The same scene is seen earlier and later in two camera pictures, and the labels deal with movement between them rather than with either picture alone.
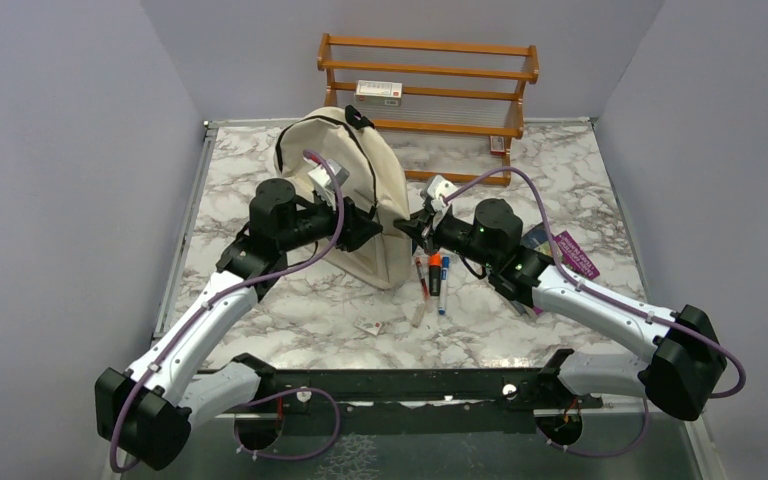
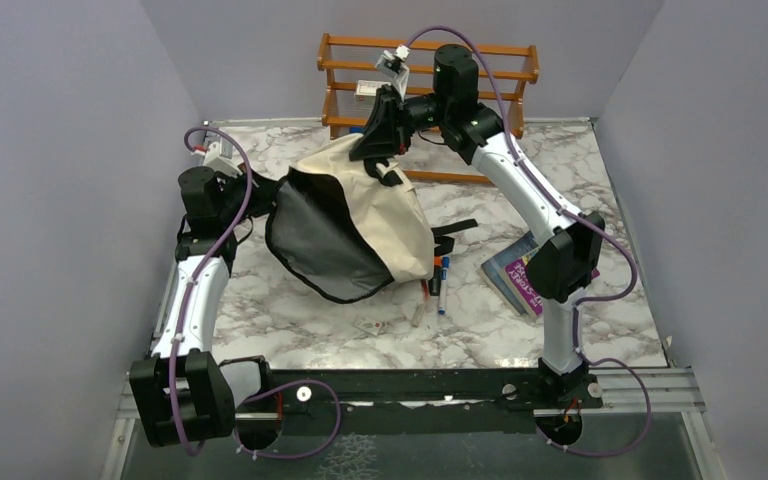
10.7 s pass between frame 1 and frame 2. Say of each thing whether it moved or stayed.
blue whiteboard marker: stayed
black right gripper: moved
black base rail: stayed
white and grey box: stayed
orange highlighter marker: stayed
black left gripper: moved
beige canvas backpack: moved
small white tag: stayed
